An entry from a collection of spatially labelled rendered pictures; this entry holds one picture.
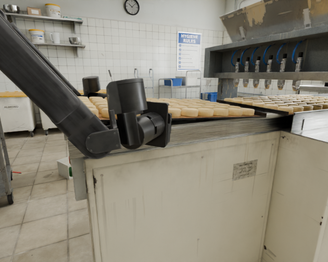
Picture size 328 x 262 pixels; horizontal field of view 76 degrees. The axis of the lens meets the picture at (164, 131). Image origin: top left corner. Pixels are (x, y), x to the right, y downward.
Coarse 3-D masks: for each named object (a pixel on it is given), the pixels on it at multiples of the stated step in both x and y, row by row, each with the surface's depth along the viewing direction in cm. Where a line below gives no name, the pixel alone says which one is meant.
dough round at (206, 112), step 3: (198, 108) 65; (201, 108) 65; (204, 108) 66; (207, 108) 66; (198, 111) 63; (201, 111) 62; (204, 111) 62; (207, 111) 62; (210, 111) 62; (213, 111) 63; (198, 114) 63; (201, 114) 63; (204, 114) 62; (207, 114) 62; (210, 114) 62
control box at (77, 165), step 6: (72, 162) 55; (78, 162) 56; (72, 168) 55; (78, 168) 56; (72, 174) 56; (78, 174) 56; (78, 180) 57; (84, 180) 57; (78, 186) 57; (84, 186) 58; (78, 192) 58; (84, 192) 58; (78, 198) 58; (84, 198) 59
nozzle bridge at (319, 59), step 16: (288, 32) 71; (304, 32) 67; (320, 32) 62; (208, 48) 112; (224, 48) 101; (272, 48) 87; (288, 48) 81; (304, 48) 75; (320, 48) 71; (208, 64) 114; (224, 64) 115; (240, 64) 104; (288, 64) 81; (304, 64) 76; (320, 64) 71; (224, 80) 121; (304, 80) 72; (320, 80) 67; (224, 96) 124
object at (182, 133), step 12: (204, 120) 66; (216, 120) 66; (228, 120) 68; (240, 120) 70; (252, 120) 72; (264, 120) 74; (276, 120) 77; (288, 120) 80; (180, 132) 61; (192, 132) 63; (204, 132) 65; (216, 132) 67; (228, 132) 69; (240, 132) 71; (252, 132) 73; (72, 144) 50; (168, 144) 61; (72, 156) 51; (84, 156) 52
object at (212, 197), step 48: (192, 144) 63; (240, 144) 71; (96, 192) 54; (144, 192) 60; (192, 192) 67; (240, 192) 77; (96, 240) 58; (144, 240) 64; (192, 240) 73; (240, 240) 84
